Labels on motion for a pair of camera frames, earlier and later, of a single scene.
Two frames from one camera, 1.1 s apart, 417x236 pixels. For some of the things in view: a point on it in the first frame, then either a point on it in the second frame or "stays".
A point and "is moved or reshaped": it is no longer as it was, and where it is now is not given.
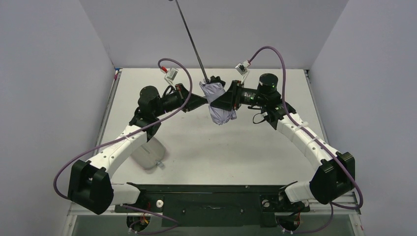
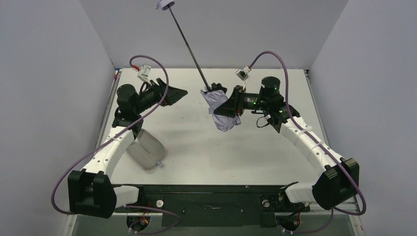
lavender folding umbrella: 213,85 is moved or reshaped
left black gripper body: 185,93 to 161,92
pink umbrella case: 149,155 stays
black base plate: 216,206 stays
